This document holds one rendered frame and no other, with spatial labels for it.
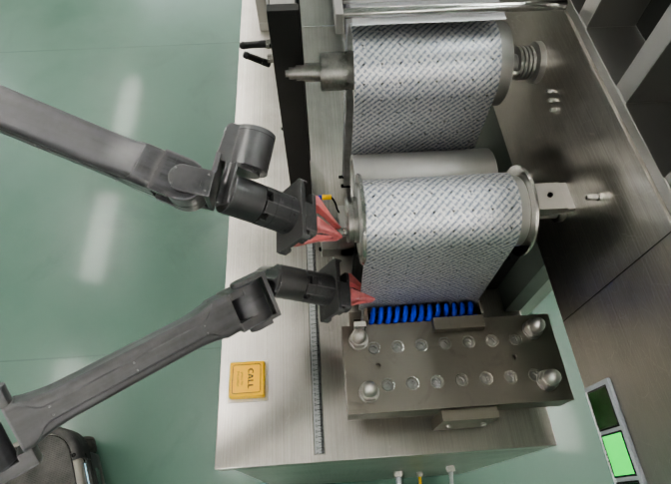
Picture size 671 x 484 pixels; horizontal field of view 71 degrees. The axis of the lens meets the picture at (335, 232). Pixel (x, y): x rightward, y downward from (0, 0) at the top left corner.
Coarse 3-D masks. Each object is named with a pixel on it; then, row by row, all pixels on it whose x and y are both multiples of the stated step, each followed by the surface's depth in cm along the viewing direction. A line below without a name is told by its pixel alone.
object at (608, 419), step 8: (592, 392) 70; (600, 392) 68; (592, 400) 70; (600, 400) 68; (608, 400) 66; (600, 408) 68; (608, 408) 66; (600, 416) 68; (608, 416) 66; (600, 424) 68; (608, 424) 66; (616, 424) 64
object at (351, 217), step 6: (348, 198) 75; (354, 198) 74; (348, 204) 73; (354, 204) 73; (348, 210) 73; (354, 210) 73; (348, 216) 72; (354, 216) 72; (348, 222) 72; (354, 222) 72; (348, 228) 73; (354, 228) 73; (348, 234) 73; (354, 234) 73; (348, 240) 74; (354, 240) 74
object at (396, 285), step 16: (368, 272) 79; (384, 272) 79; (400, 272) 80; (416, 272) 80; (432, 272) 81; (448, 272) 81; (464, 272) 82; (480, 272) 82; (368, 288) 85; (384, 288) 85; (400, 288) 86; (416, 288) 86; (432, 288) 87; (448, 288) 87; (464, 288) 88; (480, 288) 88; (368, 304) 91; (384, 304) 92; (400, 304) 92; (416, 304) 93; (432, 304) 94
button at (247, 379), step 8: (232, 368) 96; (240, 368) 96; (248, 368) 96; (256, 368) 96; (264, 368) 97; (232, 376) 95; (240, 376) 95; (248, 376) 95; (256, 376) 95; (264, 376) 96; (232, 384) 95; (240, 384) 95; (248, 384) 95; (256, 384) 95; (264, 384) 95; (232, 392) 94; (240, 392) 94; (248, 392) 94; (256, 392) 94; (264, 392) 94
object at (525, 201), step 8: (512, 176) 75; (520, 184) 73; (520, 192) 72; (528, 200) 71; (360, 208) 71; (528, 208) 71; (360, 216) 70; (528, 216) 71; (360, 224) 70; (528, 224) 72; (360, 232) 71; (520, 232) 72; (528, 232) 72; (360, 240) 71; (520, 240) 74; (360, 248) 73
